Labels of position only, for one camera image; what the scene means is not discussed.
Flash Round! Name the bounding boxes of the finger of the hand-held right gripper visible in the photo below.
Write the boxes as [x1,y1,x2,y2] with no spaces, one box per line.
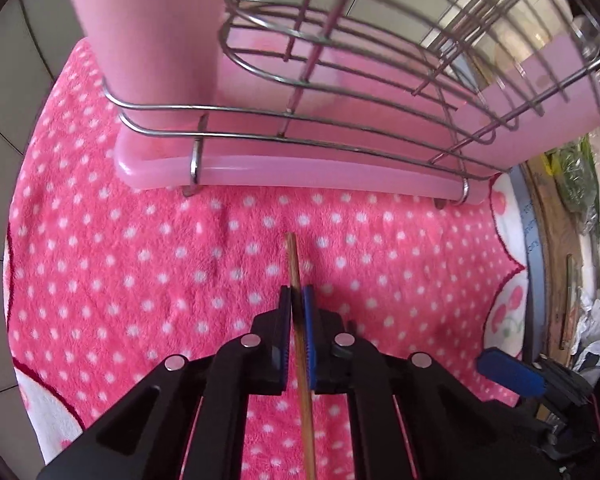
[476,346,593,407]

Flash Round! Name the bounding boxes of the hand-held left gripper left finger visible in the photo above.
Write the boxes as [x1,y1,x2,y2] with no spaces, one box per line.
[36,285,293,480]

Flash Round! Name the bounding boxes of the pink plastic utensil holder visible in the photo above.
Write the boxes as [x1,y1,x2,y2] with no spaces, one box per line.
[60,0,241,136]

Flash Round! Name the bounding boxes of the pink plastic drip tray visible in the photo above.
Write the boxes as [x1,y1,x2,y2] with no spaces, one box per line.
[114,35,600,207]

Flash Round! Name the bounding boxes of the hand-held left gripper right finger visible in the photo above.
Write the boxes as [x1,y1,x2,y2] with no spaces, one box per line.
[302,285,556,480]

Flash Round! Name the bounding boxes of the white plastic bag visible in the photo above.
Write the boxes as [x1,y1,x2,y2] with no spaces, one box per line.
[567,295,600,361]

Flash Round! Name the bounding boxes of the brown wooden chopstick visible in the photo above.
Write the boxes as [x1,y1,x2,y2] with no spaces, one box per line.
[285,232,318,480]

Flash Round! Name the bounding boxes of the green leafy vegetables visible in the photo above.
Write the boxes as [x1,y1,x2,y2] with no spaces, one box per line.
[545,137,600,231]

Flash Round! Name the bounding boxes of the pink polka dot blanket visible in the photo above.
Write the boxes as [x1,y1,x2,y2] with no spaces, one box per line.
[2,37,531,480]

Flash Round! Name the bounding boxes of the metal wire dish rack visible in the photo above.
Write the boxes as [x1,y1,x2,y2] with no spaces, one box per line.
[102,0,600,208]

